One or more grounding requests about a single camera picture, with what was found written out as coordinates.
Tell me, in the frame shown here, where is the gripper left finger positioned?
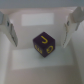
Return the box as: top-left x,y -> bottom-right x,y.
0,10 -> 19,48

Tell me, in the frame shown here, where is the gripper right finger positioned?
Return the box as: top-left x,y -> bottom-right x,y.
61,6 -> 84,48

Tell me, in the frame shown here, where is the white plastic box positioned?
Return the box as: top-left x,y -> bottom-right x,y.
0,5 -> 84,84

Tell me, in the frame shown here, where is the purple block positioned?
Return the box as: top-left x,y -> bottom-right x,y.
32,31 -> 56,58

